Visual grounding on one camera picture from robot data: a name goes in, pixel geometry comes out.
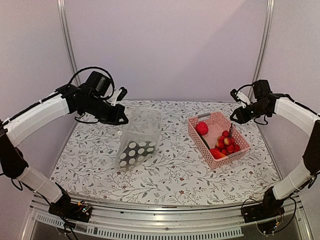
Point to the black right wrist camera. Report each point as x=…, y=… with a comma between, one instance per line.
x=240, y=97

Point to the red chili pepper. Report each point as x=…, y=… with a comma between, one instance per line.
x=217, y=154

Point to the right aluminium frame post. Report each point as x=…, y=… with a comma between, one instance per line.
x=267, y=25

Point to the floral table cloth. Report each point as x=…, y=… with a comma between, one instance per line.
x=176, y=174

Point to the pink plastic basket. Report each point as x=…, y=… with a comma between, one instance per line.
x=217, y=123

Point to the aluminium front rail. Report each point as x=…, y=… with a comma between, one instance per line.
x=117, y=220

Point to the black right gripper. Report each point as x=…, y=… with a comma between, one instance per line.
x=237, y=112

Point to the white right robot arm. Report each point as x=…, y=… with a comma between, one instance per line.
x=305, y=135

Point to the red wrinkled apple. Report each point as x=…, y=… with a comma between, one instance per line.
x=202, y=128

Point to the red cherry bunch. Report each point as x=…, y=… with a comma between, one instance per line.
x=226, y=142

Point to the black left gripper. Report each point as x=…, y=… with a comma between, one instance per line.
x=115, y=118

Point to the clear zip top bag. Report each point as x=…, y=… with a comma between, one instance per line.
x=144, y=124

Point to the dark purple eggplant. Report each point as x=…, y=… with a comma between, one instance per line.
x=135, y=153

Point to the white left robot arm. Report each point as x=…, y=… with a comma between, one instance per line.
x=14, y=130

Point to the aluminium frame post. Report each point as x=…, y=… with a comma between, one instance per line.
x=267, y=25
x=62, y=12

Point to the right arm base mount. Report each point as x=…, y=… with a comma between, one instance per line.
x=254, y=211

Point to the left aluminium frame post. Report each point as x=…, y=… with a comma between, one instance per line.
x=62, y=12

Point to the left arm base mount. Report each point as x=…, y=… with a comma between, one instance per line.
x=80, y=211

